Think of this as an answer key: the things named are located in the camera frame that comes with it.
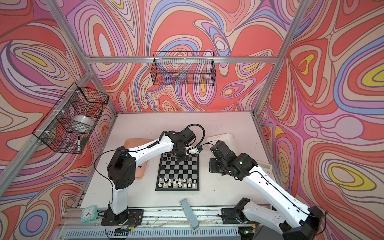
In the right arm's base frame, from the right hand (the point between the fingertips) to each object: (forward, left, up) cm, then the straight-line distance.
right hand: (214, 169), depth 73 cm
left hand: (+13, +14, -8) cm, 21 cm away
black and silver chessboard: (+2, +21, -12) cm, 25 cm away
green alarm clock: (-15, +63, -13) cm, 66 cm away
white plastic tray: (+29, -14, -15) cm, 35 cm away
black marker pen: (+8, +65, +11) cm, 66 cm away
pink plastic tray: (+27, +52, -13) cm, 60 cm away
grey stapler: (-18, +12, -16) cm, 27 cm away
